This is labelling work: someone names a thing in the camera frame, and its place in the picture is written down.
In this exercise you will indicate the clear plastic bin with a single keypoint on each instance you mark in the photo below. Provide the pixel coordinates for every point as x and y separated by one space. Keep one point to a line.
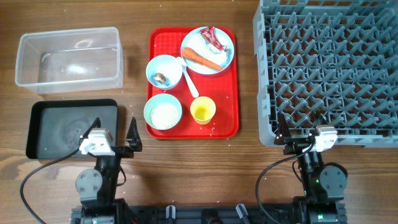
70 60

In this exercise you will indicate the white tissue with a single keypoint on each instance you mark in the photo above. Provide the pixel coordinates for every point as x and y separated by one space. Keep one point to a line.
219 55

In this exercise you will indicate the orange carrot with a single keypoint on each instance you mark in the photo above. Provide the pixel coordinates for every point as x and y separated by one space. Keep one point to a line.
191 55

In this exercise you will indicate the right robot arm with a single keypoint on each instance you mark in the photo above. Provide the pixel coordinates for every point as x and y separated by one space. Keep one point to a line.
323 183

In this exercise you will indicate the black waste tray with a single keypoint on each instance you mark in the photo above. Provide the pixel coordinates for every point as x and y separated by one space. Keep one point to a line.
56 126

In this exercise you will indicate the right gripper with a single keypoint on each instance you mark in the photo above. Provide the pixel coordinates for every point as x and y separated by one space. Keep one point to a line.
283 137

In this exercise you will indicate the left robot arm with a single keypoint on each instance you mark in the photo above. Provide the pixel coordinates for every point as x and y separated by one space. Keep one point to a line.
97 186

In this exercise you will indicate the red foil wrapper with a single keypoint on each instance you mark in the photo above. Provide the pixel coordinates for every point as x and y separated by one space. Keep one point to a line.
209 33

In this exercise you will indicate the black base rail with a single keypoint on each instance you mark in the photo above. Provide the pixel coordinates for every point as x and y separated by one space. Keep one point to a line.
281 213

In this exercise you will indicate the yellow plastic cup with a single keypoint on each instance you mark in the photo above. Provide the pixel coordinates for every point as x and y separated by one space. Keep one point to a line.
202 109

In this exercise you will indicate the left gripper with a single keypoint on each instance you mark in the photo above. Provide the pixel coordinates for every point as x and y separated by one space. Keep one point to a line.
134 140

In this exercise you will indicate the white plastic spoon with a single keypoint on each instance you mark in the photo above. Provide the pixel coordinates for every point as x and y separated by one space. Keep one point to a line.
193 90

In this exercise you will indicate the light blue plate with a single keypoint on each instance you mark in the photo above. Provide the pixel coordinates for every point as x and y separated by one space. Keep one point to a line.
195 41

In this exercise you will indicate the light blue bowl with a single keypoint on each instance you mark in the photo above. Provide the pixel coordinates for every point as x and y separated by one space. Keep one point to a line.
166 65

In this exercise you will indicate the brown shiitake mushroom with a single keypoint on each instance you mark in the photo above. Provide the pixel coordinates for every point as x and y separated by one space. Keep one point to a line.
159 77

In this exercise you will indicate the white rice pile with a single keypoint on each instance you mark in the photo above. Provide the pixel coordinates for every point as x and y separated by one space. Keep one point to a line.
164 116

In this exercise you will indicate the green bowl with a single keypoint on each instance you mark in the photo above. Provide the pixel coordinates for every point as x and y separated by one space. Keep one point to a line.
161 98

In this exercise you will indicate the grey dishwasher rack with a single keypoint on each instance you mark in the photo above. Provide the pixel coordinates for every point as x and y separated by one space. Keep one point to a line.
336 58

